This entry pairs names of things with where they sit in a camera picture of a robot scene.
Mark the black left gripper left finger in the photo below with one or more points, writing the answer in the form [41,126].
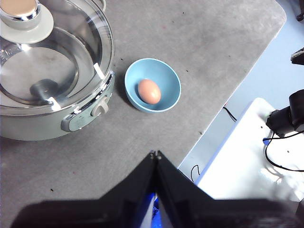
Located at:
[107,213]

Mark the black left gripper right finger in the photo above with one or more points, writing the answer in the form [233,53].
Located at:
[213,213]

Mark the brown egg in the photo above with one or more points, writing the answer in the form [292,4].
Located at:
[149,91]

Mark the pale green electric steamer pot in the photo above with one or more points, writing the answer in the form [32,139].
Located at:
[35,128]

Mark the blue ribbed bowl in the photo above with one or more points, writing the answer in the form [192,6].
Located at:
[166,78]

